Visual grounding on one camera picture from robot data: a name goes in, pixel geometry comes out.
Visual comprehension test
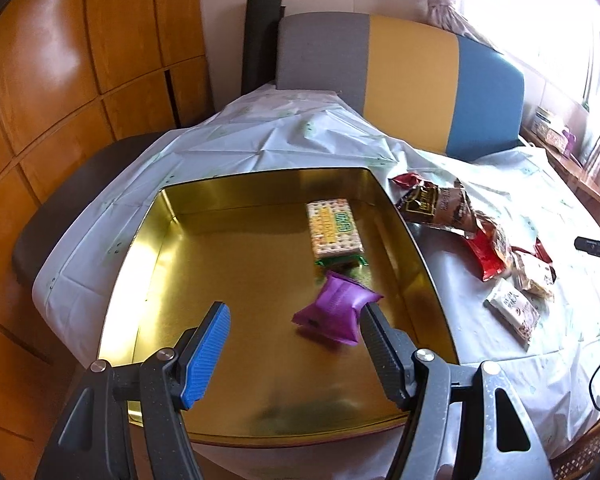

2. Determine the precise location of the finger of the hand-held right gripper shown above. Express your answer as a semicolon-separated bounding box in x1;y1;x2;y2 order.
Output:
574;235;600;262

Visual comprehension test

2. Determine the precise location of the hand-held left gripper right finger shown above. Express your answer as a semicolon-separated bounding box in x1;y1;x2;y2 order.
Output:
358;301;553;480

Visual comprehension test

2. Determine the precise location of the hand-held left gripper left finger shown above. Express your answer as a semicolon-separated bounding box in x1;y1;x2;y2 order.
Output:
35;301;231;480

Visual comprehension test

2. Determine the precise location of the purple snack packet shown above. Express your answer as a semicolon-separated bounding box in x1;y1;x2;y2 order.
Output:
292;270;385;348

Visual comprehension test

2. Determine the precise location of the gold tin box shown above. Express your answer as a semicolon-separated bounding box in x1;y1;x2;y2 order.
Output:
96;167;461;446

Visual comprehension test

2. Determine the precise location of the clear crispy snack packet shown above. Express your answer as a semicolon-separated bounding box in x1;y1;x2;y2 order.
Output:
511;250;557;302

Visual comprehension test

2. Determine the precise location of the wooden window shelf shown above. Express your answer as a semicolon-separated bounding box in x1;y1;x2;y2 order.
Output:
520;125;600;221

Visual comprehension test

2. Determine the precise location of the green snack packet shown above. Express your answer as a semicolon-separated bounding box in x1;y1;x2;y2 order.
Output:
314;254;370;268

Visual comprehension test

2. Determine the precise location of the clear orange snack packet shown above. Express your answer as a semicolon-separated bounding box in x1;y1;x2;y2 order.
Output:
472;212;515;266

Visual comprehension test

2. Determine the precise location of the white brown snack packet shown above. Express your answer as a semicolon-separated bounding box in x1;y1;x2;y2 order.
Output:
484;279;541;351

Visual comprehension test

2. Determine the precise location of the large red snack packet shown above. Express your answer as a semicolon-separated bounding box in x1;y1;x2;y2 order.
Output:
462;232;512;282

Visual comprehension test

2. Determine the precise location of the patterned box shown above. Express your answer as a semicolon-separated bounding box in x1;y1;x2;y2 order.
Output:
529;110;571;153

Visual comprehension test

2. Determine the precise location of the cream dotted biscuit packet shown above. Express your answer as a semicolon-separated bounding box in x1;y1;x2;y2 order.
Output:
306;198;366;261

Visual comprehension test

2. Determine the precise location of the crinkled red snack packet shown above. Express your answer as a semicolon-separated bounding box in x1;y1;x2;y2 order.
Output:
389;172;423;191

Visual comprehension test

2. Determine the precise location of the wicker chair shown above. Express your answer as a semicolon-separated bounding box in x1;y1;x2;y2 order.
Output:
550;410;600;480

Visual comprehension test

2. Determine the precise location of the white plastic tablecloth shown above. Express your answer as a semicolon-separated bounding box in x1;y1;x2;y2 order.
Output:
32;84;600;461

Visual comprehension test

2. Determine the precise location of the grey yellow blue chair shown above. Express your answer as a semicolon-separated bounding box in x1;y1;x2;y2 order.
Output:
275;12;526;161

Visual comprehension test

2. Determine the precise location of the black rolled mat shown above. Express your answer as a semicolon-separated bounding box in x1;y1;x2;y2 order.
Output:
241;0;286;96

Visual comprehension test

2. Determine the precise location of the wooden cabinet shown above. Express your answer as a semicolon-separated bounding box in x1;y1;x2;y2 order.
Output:
0;0;216;480

